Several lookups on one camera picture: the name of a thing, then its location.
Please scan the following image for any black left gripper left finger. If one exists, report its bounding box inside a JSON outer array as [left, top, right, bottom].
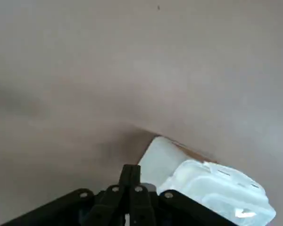
[[0, 164, 133, 226]]

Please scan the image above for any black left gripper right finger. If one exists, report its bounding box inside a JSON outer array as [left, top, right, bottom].
[[129, 165, 236, 226]]

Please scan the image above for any white plastic preservation box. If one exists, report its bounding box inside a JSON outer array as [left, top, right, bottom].
[[138, 136, 277, 224]]

